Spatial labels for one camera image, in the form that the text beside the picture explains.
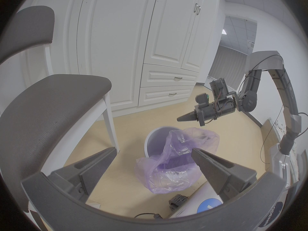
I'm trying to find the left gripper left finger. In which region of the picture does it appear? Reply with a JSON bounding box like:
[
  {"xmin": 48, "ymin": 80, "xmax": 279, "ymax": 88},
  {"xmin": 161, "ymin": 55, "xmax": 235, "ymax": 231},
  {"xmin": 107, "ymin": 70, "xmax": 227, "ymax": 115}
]
[{"xmin": 49, "ymin": 147, "xmax": 118, "ymax": 204}]

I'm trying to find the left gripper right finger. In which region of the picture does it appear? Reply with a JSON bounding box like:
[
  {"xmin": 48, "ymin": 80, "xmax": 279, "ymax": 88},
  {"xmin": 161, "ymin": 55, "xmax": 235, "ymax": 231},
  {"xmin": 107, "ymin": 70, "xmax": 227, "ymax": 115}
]
[{"xmin": 191, "ymin": 147, "xmax": 257, "ymax": 204}]

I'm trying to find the purple plastic bag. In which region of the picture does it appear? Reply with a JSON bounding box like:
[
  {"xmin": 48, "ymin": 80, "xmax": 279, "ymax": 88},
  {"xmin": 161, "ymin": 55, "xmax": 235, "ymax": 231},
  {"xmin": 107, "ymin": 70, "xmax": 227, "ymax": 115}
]
[{"xmin": 134, "ymin": 127, "xmax": 220, "ymax": 194}]

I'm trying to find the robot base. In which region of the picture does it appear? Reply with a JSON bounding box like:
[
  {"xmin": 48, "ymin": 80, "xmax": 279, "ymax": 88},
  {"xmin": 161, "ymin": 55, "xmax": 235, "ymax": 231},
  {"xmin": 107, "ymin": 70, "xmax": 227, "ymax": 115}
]
[{"xmin": 167, "ymin": 118, "xmax": 306, "ymax": 228}]

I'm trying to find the white trash bin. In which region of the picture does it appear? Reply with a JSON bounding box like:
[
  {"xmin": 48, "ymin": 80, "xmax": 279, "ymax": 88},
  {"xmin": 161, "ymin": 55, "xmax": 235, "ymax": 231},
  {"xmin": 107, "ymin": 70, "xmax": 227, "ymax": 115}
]
[{"xmin": 144, "ymin": 126, "xmax": 184, "ymax": 158}]

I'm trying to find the grey curtain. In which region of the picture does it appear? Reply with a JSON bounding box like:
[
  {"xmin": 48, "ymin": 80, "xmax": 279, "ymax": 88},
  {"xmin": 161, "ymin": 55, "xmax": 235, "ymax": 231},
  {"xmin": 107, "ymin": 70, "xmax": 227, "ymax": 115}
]
[{"xmin": 208, "ymin": 46, "xmax": 249, "ymax": 91}]

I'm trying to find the dark grey white chair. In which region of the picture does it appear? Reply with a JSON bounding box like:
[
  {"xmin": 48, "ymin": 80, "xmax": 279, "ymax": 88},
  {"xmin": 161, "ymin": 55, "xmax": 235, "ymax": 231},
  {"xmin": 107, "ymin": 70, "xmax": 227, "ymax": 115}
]
[{"xmin": 0, "ymin": 6, "xmax": 120, "ymax": 207}]

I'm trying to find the white wardrobe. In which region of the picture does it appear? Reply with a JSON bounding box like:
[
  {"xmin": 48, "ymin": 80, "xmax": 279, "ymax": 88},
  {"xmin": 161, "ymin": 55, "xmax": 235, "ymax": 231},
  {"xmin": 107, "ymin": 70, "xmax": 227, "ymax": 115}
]
[{"xmin": 23, "ymin": 0, "xmax": 221, "ymax": 118}]

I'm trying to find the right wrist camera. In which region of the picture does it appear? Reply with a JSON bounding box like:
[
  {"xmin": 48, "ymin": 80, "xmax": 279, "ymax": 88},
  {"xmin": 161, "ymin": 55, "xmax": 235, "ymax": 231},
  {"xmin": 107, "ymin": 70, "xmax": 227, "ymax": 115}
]
[{"xmin": 195, "ymin": 93, "xmax": 210, "ymax": 106}]

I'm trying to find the black cable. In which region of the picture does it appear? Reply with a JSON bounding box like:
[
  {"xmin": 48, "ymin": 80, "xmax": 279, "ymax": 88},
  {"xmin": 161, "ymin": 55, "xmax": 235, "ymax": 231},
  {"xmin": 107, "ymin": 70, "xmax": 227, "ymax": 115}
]
[{"xmin": 133, "ymin": 212, "xmax": 164, "ymax": 220}]

